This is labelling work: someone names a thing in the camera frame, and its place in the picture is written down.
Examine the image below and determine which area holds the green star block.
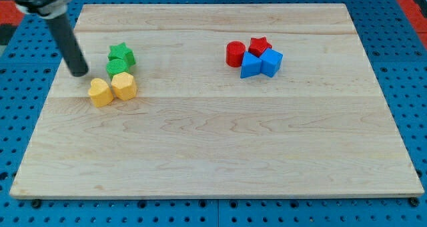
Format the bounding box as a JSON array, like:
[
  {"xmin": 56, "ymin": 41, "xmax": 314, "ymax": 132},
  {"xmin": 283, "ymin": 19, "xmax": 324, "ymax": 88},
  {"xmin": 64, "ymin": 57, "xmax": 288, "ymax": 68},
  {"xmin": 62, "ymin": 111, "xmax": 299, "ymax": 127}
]
[{"xmin": 107, "ymin": 42, "xmax": 136, "ymax": 67}]

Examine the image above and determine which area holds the green cylinder block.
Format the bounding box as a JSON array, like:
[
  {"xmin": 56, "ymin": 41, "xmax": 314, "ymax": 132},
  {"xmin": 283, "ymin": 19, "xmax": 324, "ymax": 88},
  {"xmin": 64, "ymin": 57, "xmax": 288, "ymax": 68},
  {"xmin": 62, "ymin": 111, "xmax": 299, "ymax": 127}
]
[{"xmin": 105, "ymin": 59, "xmax": 129, "ymax": 79}]

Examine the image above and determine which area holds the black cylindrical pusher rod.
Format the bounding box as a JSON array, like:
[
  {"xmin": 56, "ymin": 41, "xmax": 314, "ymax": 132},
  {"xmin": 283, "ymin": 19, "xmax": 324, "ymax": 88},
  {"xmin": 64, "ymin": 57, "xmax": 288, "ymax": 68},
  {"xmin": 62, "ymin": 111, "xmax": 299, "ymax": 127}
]
[{"xmin": 45, "ymin": 13, "xmax": 89, "ymax": 77}]

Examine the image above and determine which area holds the yellow hexagon block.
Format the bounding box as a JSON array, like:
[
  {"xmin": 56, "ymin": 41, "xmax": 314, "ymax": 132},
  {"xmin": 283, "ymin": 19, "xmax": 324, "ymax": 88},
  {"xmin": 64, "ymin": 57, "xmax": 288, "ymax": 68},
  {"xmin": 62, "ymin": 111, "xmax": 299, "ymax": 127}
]
[{"xmin": 111, "ymin": 72, "xmax": 137, "ymax": 101}]

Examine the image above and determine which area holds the light wooden board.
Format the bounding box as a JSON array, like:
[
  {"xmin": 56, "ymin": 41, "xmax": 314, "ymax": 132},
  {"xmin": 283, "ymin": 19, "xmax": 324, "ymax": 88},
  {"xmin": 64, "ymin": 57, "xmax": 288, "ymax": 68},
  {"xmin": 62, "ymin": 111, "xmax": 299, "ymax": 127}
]
[{"xmin": 10, "ymin": 3, "xmax": 424, "ymax": 200}]

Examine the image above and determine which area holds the blue cube block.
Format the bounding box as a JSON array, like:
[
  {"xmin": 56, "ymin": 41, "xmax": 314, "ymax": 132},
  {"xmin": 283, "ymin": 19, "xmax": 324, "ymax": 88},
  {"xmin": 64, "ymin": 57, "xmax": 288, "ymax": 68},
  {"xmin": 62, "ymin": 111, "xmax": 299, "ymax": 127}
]
[{"xmin": 260, "ymin": 48, "xmax": 283, "ymax": 77}]

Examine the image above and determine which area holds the yellow heart block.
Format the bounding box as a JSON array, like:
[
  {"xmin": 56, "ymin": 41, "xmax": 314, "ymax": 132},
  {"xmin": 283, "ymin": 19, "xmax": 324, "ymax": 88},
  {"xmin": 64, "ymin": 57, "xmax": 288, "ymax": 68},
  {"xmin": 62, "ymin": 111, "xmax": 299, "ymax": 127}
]
[{"xmin": 87, "ymin": 78, "xmax": 114, "ymax": 107}]

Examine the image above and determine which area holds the blue triangle block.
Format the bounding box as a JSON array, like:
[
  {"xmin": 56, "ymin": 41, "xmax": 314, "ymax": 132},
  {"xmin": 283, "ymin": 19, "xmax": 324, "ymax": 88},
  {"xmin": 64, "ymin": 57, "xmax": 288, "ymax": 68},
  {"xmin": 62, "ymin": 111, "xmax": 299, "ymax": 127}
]
[{"xmin": 240, "ymin": 51, "xmax": 262, "ymax": 79}]

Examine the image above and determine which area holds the red star block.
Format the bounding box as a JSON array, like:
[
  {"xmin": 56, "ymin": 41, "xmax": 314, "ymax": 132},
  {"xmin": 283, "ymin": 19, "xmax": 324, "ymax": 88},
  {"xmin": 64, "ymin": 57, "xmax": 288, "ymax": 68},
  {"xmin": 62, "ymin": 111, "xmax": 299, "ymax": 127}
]
[{"xmin": 248, "ymin": 37, "xmax": 272, "ymax": 57}]

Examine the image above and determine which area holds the red cylinder block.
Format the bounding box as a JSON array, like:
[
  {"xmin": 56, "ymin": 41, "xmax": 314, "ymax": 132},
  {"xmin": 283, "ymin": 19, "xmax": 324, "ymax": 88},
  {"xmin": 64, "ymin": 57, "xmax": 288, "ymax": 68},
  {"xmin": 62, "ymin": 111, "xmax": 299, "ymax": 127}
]
[{"xmin": 226, "ymin": 41, "xmax": 246, "ymax": 67}]

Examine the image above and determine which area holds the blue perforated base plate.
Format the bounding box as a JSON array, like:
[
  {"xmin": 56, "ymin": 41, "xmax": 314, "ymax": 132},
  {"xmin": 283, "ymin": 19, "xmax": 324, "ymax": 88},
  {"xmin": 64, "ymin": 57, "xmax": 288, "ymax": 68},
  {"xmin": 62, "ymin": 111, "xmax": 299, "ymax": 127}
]
[{"xmin": 1, "ymin": 0, "xmax": 426, "ymax": 226}]

